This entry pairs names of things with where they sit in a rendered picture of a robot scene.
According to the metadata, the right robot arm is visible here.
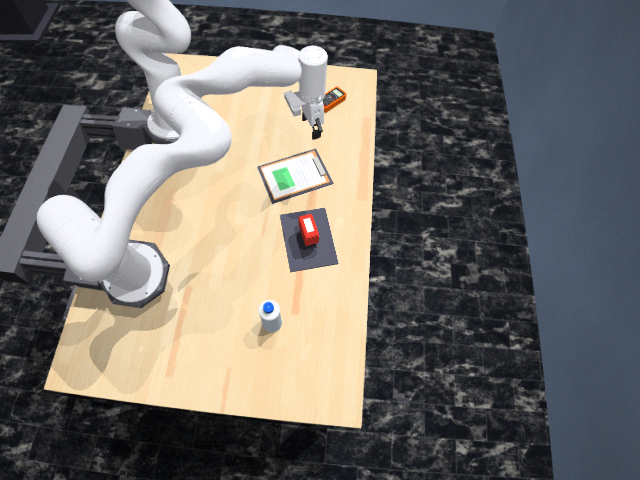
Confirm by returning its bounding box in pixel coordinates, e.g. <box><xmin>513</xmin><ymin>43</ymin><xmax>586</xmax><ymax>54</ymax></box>
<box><xmin>37</xmin><ymin>45</ymin><xmax>328</xmax><ymax>302</ymax></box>

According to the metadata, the orange multimeter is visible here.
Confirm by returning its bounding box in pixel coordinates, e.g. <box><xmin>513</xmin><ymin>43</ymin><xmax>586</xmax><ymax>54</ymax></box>
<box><xmin>323</xmin><ymin>87</ymin><xmax>347</xmax><ymax>113</ymax></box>

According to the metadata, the white bottle with blue cap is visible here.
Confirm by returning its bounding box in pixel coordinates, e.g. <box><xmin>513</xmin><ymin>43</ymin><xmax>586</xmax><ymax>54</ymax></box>
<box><xmin>258</xmin><ymin>300</ymin><xmax>282</xmax><ymax>332</ymax></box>

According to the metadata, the dark clipboard with form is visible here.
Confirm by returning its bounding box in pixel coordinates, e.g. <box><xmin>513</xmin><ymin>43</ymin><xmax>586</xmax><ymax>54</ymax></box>
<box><xmin>257</xmin><ymin>148</ymin><xmax>334</xmax><ymax>204</ymax></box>

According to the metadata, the dark grey flat mat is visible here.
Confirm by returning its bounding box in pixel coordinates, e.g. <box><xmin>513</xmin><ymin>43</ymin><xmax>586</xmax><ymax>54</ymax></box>
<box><xmin>280</xmin><ymin>208</ymin><xmax>339</xmax><ymax>272</ymax></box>

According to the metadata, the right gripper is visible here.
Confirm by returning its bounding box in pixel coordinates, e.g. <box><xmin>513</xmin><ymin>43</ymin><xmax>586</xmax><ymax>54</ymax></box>
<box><xmin>301</xmin><ymin>100</ymin><xmax>324</xmax><ymax>140</ymax></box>

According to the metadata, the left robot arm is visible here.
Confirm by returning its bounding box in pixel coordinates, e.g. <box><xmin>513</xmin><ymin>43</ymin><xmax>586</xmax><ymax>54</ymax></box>
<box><xmin>115</xmin><ymin>0</ymin><xmax>191</xmax><ymax>139</ymax></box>

